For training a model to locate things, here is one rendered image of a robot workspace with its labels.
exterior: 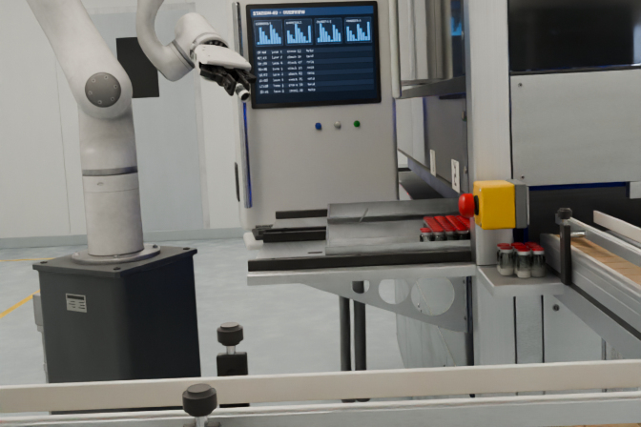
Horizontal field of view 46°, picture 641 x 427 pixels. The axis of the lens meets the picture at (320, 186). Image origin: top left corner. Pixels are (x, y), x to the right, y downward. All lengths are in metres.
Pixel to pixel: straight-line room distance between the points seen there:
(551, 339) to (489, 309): 0.12
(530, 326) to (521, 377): 0.78
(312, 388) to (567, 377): 0.19
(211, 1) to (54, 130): 1.86
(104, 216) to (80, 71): 0.31
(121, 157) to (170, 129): 5.34
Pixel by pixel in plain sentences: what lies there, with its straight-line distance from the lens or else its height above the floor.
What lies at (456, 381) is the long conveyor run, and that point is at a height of 0.96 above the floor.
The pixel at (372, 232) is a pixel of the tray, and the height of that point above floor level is 0.89.
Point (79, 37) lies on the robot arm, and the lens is 1.65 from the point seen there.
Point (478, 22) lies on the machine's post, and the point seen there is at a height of 1.29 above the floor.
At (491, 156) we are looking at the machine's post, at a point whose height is 1.07.
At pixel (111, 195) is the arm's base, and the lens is 1.65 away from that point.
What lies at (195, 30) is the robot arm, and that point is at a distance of 1.68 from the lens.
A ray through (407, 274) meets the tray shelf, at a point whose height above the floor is 0.87.
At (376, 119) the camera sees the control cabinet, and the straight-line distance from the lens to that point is 2.32.
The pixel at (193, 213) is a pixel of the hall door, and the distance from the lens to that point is 7.02.
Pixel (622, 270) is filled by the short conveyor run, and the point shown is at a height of 0.93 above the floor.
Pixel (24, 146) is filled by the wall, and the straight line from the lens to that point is 7.42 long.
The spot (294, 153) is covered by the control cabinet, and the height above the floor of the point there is 1.03.
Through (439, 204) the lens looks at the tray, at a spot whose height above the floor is 0.90.
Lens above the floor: 1.17
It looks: 6 degrees down
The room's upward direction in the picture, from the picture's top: 3 degrees counter-clockwise
